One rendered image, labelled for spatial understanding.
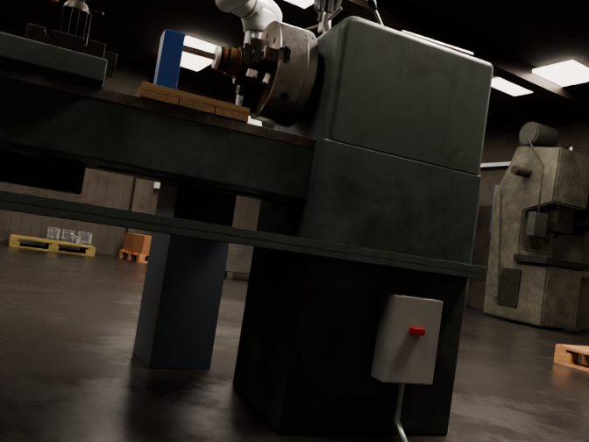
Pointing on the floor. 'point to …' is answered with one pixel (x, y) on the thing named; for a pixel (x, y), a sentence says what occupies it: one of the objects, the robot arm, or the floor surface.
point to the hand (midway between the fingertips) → (323, 23)
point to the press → (537, 232)
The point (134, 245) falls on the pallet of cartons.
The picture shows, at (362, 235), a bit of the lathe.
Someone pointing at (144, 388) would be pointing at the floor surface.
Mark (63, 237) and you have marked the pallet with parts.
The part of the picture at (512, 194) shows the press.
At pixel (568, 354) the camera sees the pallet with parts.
